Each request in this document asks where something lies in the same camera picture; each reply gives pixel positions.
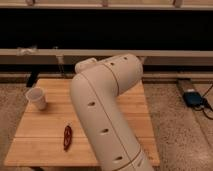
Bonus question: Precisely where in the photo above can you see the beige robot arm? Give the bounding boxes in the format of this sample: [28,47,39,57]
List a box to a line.
[70,54,154,171]

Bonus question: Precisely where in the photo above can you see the red chili pepper toy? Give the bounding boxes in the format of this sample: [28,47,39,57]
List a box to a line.
[63,125,72,151]

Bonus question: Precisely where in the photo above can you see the white paper cup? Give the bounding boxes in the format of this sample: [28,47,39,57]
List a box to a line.
[25,87,47,110]

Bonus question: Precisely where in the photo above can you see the wooden table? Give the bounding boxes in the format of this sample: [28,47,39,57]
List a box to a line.
[4,79,160,167]

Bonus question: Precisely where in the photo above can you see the blue power adapter box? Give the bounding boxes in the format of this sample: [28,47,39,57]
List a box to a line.
[183,91,203,107]

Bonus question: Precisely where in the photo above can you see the black cable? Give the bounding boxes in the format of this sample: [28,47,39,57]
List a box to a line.
[199,83,213,120]

